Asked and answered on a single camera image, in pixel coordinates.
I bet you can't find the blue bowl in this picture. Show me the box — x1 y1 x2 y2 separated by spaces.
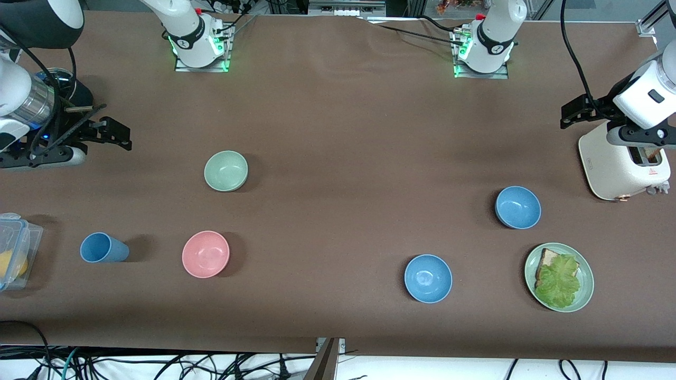
495 186 542 230
404 254 453 304

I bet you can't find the light green bowl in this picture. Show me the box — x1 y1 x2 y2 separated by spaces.
204 150 249 192

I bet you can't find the pink bowl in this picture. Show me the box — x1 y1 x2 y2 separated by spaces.
182 231 231 279

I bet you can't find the cream white toaster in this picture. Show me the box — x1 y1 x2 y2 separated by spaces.
578 120 671 202

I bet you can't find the blue cup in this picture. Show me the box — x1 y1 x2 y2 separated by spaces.
80 232 130 263

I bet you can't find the clear plastic container blue lid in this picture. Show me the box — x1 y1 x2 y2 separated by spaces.
0 213 44 292

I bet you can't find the bread slice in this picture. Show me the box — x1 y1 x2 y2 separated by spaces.
535 248 580 288

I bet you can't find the yellow lemon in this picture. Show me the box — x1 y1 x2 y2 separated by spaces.
0 251 28 280

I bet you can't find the green lettuce leaf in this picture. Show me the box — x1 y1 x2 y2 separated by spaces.
534 254 581 309

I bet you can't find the light green plate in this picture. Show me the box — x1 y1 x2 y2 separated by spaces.
524 243 595 313

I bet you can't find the steel pot blue handle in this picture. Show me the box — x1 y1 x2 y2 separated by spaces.
34 68 95 109

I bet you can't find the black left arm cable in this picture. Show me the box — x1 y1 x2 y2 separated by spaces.
560 0 605 114

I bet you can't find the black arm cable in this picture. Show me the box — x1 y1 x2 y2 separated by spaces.
560 0 605 114
0 26 78 154

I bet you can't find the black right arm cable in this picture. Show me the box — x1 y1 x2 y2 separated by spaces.
0 26 78 154

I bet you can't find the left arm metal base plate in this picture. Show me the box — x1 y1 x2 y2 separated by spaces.
453 29 509 80

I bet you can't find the aluminium frame profile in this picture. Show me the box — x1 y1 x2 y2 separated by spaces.
636 0 670 37

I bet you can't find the black cable on table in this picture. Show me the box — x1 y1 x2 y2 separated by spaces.
364 18 466 48

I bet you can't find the black looped floor cable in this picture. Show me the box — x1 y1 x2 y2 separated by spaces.
0 320 52 380

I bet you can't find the teal cable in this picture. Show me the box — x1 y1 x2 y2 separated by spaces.
59 347 81 380

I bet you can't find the metal bracket with dark strut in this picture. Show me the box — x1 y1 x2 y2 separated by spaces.
304 338 346 380

